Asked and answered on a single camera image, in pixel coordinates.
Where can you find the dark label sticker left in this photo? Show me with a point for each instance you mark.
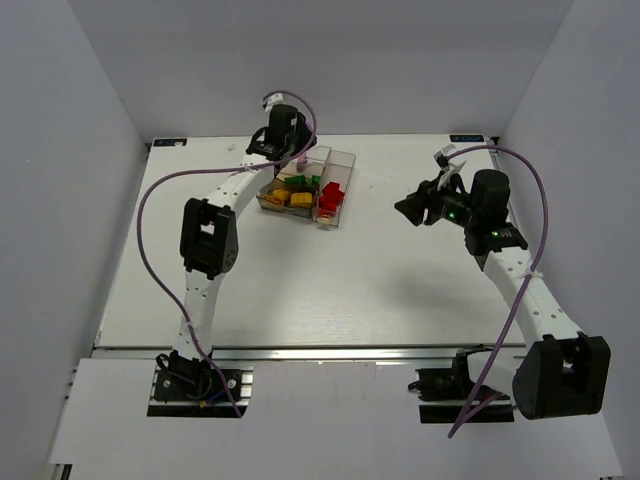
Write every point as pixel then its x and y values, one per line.
pixel 169 142

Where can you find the aluminium right side rail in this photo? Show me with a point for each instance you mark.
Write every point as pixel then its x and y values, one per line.
pixel 494 154

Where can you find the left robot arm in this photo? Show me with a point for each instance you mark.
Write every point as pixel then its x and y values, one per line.
pixel 209 243

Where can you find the purple 2x4 lego brick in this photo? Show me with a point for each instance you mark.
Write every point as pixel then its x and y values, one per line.
pixel 301 162

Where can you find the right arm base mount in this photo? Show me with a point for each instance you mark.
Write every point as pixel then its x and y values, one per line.
pixel 443 391

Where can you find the clear long drawer box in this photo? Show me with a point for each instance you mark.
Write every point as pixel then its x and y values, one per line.
pixel 338 167

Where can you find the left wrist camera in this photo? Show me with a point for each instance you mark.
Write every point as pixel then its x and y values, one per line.
pixel 271 100

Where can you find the green 2x2 lego brick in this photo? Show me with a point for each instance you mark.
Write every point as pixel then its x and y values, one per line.
pixel 295 180

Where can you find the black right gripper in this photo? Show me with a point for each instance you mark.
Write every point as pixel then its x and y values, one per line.
pixel 430 205

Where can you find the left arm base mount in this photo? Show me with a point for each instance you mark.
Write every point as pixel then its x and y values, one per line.
pixel 183 388

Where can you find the dark label sticker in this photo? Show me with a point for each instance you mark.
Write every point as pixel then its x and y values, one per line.
pixel 466 138
pixel 169 142

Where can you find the red curved lego brick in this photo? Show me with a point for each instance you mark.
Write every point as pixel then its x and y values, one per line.
pixel 328 204

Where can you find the aluminium front rail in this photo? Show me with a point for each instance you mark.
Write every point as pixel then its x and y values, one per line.
pixel 306 354

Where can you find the yellow 2x4 lego brick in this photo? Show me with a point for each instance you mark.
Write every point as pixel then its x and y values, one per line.
pixel 282 194

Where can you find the clear stepped organizer tray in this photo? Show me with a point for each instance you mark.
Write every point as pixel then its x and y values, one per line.
pixel 316 159

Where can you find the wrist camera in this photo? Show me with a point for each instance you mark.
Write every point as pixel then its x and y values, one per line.
pixel 448 166
pixel 271 100

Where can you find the red 2x4 lego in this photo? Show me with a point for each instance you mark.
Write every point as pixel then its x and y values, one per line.
pixel 333 189

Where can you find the yellow rounded lego brick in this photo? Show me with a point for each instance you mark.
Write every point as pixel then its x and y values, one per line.
pixel 301 200

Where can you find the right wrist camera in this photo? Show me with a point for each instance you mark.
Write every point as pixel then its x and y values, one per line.
pixel 448 166

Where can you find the dark label sticker right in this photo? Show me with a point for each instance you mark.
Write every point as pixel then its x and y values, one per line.
pixel 466 138

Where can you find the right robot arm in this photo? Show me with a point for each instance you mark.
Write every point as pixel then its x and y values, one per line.
pixel 564 370

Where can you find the aluminium rail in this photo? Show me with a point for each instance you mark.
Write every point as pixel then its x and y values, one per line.
pixel 494 154
pixel 306 354

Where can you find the yellow upside-down lego brick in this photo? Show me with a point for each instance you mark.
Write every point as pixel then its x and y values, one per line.
pixel 274 201

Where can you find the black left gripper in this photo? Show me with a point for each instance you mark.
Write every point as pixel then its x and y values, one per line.
pixel 267 148

